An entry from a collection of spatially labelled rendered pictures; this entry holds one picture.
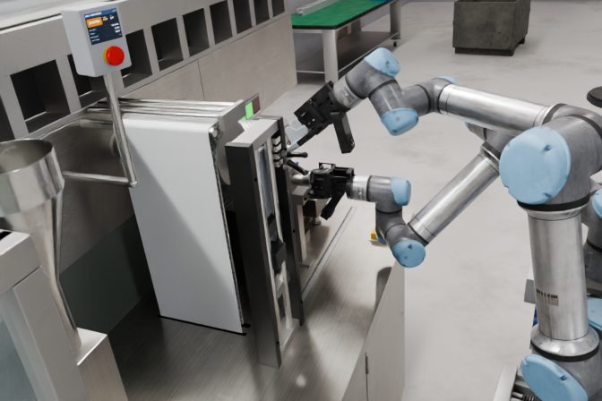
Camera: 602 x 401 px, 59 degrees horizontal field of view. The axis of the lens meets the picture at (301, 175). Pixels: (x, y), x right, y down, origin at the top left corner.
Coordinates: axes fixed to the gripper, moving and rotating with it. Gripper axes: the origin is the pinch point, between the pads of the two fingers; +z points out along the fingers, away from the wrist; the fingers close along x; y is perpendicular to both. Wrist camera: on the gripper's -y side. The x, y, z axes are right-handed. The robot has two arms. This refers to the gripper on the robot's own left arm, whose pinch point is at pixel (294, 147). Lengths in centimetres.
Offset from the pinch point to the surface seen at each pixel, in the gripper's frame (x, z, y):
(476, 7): -586, 44, -52
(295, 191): 2.6, 7.5, -9.2
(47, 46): 35, 6, 51
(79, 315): 49, 44, 5
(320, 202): -15.6, 16.2, -19.5
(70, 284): 48, 38, 12
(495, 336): -83, 38, -132
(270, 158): 30.5, -13.5, 3.6
